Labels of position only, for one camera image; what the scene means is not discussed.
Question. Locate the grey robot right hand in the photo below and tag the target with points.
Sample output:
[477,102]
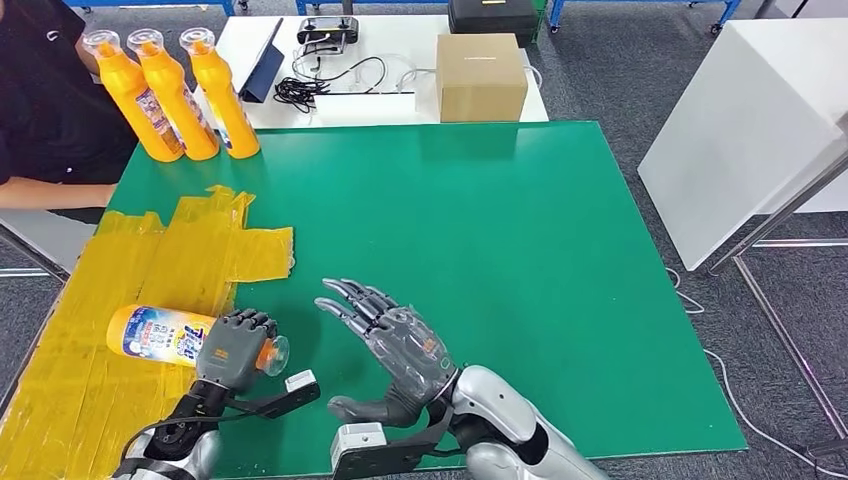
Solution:
[411,358]

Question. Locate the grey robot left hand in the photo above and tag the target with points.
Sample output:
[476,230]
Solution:
[232,351]

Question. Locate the orange plastic bottle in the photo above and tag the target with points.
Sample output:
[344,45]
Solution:
[136,109]
[159,338]
[179,109]
[228,106]

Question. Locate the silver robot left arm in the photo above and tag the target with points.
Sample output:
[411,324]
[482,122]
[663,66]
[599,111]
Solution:
[179,437]

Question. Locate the person's right forearm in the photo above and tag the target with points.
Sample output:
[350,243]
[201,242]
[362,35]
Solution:
[53,195]

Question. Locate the yellow tape sheet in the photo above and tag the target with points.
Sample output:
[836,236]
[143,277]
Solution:
[79,411]

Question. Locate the grey chair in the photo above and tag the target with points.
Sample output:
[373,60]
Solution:
[46,242]

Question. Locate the dark blue tablet case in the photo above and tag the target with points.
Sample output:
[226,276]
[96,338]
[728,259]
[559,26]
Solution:
[265,74]

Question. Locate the brown cardboard box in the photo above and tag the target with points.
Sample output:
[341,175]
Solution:
[480,82]

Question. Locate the person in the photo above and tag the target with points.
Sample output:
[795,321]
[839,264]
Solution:
[46,112]

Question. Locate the black remote controller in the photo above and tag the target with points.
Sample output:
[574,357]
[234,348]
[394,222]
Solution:
[327,29]

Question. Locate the black hard case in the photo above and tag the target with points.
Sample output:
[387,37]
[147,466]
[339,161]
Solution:
[493,20]

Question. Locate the blue metal rack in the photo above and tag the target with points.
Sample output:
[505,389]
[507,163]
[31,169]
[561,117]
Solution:
[166,3]
[629,2]
[397,2]

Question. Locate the white side table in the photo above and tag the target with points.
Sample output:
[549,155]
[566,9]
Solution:
[742,132]

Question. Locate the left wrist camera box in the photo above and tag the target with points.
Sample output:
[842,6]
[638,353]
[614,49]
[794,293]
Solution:
[291,391]

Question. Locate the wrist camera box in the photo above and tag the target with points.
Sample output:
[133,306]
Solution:
[291,391]
[371,450]

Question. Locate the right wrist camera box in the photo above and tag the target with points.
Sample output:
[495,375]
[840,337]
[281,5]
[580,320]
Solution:
[371,450]

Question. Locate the silver metal frame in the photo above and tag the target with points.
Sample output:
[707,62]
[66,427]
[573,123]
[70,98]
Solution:
[788,340]

